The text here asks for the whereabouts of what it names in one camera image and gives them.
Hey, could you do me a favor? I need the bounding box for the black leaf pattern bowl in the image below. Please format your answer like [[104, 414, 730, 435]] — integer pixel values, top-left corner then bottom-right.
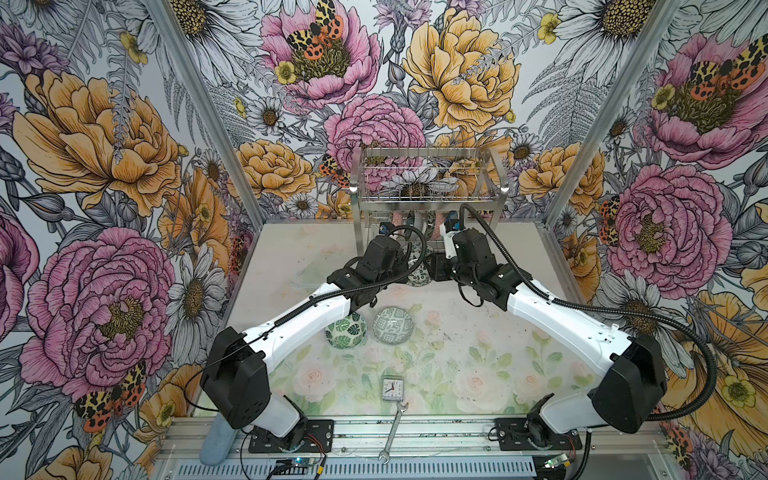
[[407, 242, 432, 287]]

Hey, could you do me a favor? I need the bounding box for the green leaf pattern bowl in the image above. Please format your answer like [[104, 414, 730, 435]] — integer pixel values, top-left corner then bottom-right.
[[325, 313, 367, 350]]

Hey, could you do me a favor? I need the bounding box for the black leaf pink-outside bowl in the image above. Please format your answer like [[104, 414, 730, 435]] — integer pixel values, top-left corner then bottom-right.
[[392, 210, 415, 233]]

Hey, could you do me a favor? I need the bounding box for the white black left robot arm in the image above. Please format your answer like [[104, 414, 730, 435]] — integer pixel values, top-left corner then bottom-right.
[[200, 226, 427, 449]]

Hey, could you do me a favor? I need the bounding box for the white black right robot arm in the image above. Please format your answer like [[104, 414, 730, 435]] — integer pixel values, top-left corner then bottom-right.
[[440, 221, 666, 448]]

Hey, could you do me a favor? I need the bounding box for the silver metal dish rack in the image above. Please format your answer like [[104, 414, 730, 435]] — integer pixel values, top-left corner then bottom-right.
[[350, 146, 510, 279]]

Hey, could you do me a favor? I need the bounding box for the green patterned upturned bowl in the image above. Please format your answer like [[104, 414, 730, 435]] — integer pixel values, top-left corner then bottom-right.
[[373, 307, 415, 345]]

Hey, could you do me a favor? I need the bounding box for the small square white clock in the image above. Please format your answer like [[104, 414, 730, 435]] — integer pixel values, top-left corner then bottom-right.
[[381, 375, 405, 402]]

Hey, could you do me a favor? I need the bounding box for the silver metal wrench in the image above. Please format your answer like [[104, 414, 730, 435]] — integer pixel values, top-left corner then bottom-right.
[[378, 402, 409, 465]]

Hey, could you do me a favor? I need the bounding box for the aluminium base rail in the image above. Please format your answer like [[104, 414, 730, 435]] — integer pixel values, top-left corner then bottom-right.
[[150, 413, 684, 479]]

